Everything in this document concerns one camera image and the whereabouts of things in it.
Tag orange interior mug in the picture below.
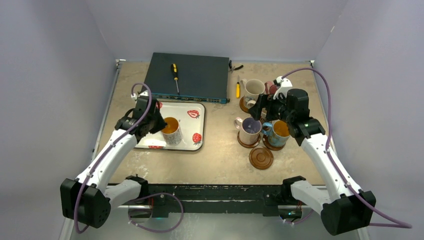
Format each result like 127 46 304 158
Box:
161 117 183 145

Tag blue butterfly mug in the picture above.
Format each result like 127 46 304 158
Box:
261 120 291 147

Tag pink mug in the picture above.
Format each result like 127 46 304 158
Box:
264 81 278 95

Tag wooden coaster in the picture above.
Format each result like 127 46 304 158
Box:
237 133 261 149
239 97 253 113
248 147 274 170
262 135 286 151

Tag cream floral mug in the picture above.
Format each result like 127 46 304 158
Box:
240 79 266 102

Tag purple interior mug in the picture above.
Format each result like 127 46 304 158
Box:
234 117 262 144

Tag wooden coaster front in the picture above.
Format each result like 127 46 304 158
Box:
248 147 274 170

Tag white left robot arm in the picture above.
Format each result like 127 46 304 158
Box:
60 96 167 229

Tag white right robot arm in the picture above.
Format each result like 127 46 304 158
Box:
248 88 376 236

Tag white strawberry tray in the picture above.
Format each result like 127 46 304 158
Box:
136 101 206 152

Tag black yellow long screwdriver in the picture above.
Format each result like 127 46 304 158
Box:
170 63 180 95

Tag small yellow screwdriver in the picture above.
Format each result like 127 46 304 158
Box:
235 75 241 99

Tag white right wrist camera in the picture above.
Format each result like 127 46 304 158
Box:
273 76 293 100

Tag dark network switch box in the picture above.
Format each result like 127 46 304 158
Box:
144 52 230 104

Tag black handled pliers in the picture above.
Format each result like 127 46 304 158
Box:
228 60 244 73

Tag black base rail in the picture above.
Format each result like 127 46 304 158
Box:
124 183 306 218

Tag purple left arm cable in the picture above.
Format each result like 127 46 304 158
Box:
73 82 153 235

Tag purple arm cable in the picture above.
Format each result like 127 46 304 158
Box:
73 82 153 235
281 67 413 229

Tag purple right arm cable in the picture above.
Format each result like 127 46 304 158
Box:
281 67 413 229

